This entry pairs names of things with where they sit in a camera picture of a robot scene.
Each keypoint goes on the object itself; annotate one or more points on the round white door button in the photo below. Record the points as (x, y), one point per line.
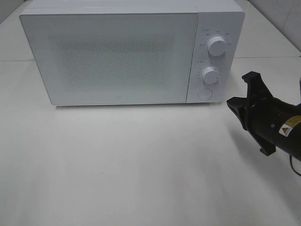
(205, 94)

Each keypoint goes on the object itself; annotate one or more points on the white timer knob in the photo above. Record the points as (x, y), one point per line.
(210, 75)

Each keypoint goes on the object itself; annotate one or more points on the white microwave oven body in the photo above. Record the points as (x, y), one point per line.
(215, 17)

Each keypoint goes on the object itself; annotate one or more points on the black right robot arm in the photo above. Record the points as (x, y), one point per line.
(288, 130)

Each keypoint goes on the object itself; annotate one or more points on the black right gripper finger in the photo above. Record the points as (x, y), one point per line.
(240, 107)
(256, 88)

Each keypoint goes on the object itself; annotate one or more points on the upper white power knob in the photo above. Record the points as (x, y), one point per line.
(216, 45)

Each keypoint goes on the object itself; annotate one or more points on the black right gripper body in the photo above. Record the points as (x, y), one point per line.
(260, 118)

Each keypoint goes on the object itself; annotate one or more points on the white microwave door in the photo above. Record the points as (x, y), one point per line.
(113, 59)

